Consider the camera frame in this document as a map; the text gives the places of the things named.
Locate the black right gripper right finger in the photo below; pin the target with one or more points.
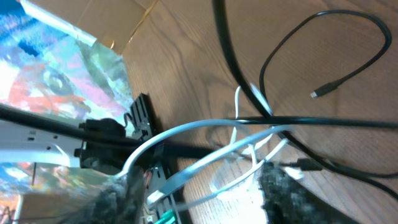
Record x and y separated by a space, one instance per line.
286 201

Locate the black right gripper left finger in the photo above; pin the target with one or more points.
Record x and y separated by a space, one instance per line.
121 202

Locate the black USB cable blue plug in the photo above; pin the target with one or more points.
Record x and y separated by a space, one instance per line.
219 11

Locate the cardboard box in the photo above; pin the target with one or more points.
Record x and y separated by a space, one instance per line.
111 23

